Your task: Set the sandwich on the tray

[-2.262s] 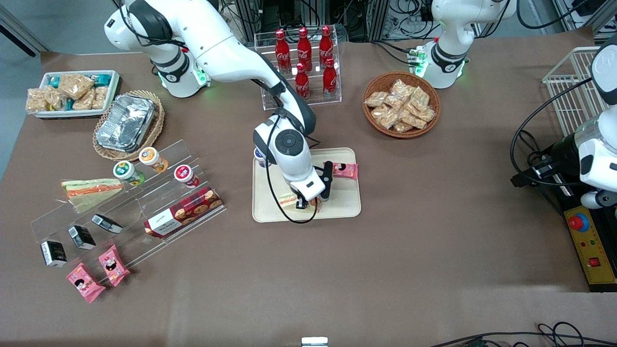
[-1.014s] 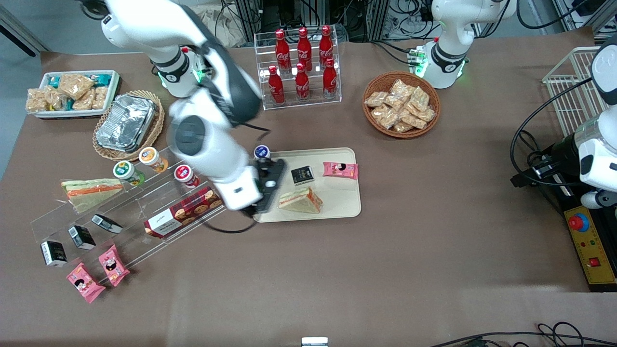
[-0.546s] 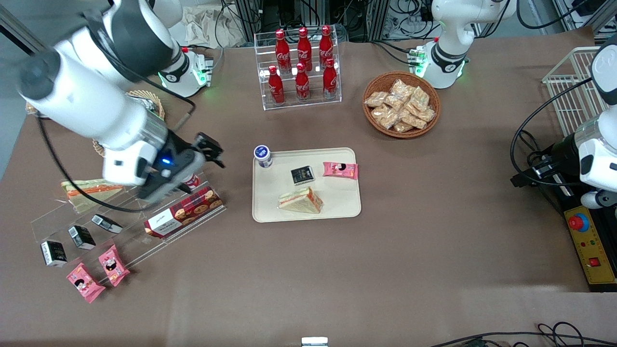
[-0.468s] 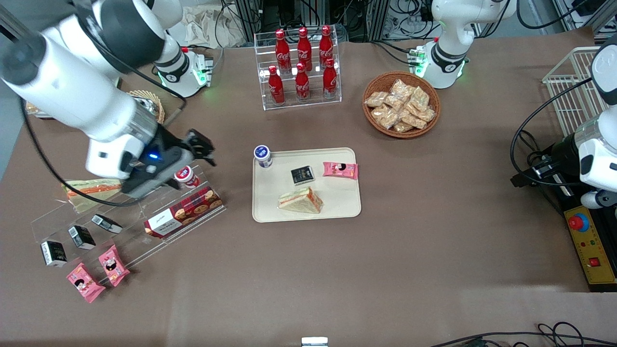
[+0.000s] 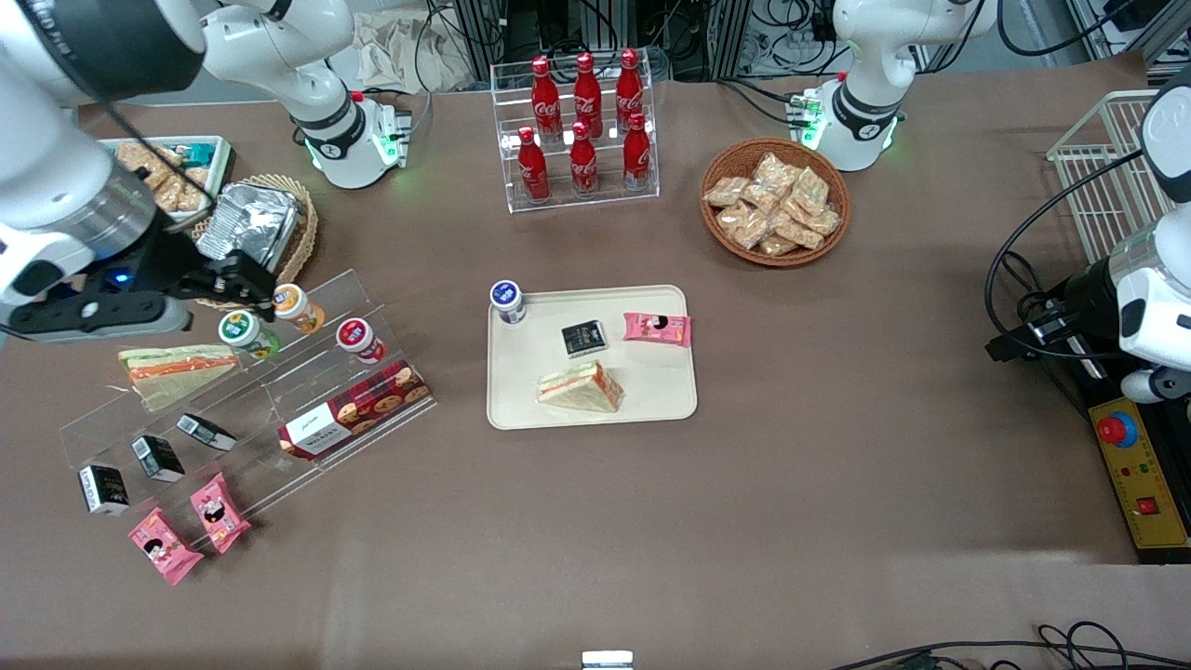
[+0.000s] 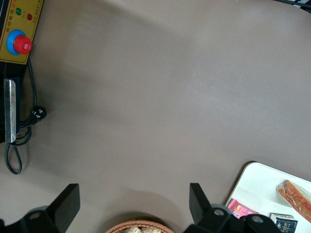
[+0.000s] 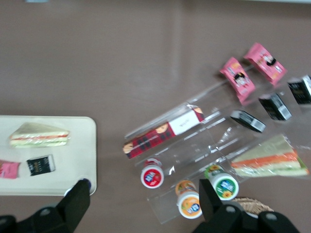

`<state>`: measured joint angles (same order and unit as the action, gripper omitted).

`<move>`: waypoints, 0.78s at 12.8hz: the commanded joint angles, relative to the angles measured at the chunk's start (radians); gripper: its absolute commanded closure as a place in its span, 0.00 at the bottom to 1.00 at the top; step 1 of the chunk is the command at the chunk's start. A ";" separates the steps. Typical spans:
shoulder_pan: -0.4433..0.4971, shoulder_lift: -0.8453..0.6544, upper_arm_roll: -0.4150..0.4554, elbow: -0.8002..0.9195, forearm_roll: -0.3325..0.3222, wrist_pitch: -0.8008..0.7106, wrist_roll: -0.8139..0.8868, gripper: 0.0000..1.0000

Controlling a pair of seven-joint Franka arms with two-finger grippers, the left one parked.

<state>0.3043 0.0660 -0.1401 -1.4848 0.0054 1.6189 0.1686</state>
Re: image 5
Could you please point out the clear acrylic stepped shelf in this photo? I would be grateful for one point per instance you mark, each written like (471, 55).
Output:
(279, 386)

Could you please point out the light wicker basket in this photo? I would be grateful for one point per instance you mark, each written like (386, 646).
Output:
(305, 237)

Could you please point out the clear bag of crackers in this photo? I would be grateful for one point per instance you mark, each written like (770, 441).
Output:
(169, 195)
(149, 158)
(762, 196)
(796, 233)
(811, 189)
(822, 221)
(777, 247)
(195, 191)
(726, 192)
(744, 225)
(777, 170)

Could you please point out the white rectangular snack tray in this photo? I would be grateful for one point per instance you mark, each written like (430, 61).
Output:
(221, 172)

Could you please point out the clear acrylic bottle rack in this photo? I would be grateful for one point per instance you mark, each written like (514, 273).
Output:
(605, 200)

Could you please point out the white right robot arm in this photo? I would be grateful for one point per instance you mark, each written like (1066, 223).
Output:
(56, 177)

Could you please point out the red lid cup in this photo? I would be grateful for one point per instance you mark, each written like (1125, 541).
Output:
(358, 337)

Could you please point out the yellow emergency stop box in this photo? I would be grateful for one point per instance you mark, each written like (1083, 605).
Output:
(1140, 484)

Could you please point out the small black snack box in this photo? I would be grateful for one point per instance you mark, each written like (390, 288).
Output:
(584, 338)
(158, 458)
(102, 490)
(205, 431)

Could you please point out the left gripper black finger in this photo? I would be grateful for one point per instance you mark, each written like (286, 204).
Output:
(1044, 312)
(1010, 349)

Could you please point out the red cola bottle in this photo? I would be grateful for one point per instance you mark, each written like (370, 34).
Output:
(533, 169)
(545, 93)
(587, 88)
(637, 156)
(583, 163)
(630, 86)

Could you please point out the orange lid cup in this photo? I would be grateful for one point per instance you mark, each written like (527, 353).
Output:
(298, 309)

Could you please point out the blue lid yogurt cup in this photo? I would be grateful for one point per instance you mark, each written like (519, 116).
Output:
(507, 300)

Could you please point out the beige plastic tray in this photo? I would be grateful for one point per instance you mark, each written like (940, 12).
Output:
(651, 391)

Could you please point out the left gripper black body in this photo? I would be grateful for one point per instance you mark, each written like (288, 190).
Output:
(1085, 294)

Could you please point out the pink snack packet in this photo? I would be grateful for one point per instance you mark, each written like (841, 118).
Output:
(165, 547)
(657, 328)
(220, 513)

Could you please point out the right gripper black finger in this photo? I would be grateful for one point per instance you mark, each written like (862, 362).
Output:
(219, 288)
(244, 272)

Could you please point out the aluminium foil container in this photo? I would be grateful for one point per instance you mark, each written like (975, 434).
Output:
(256, 219)

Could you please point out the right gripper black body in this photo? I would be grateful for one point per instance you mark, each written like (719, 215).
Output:
(166, 258)

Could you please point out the triangle sandwich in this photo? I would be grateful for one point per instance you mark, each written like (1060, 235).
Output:
(582, 389)
(181, 372)

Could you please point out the teal snack packet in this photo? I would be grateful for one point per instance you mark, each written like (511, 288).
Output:
(197, 151)

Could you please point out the crumpled beige cloth bag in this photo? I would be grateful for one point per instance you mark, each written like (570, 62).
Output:
(400, 51)

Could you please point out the red tartan cookie box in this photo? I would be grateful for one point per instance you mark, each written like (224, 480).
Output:
(358, 409)

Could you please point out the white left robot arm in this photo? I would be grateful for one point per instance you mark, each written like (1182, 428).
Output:
(870, 102)

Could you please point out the green lid cup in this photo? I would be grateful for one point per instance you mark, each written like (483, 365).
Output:
(244, 333)

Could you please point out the brown wicker basket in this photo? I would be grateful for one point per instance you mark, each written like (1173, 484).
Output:
(842, 186)

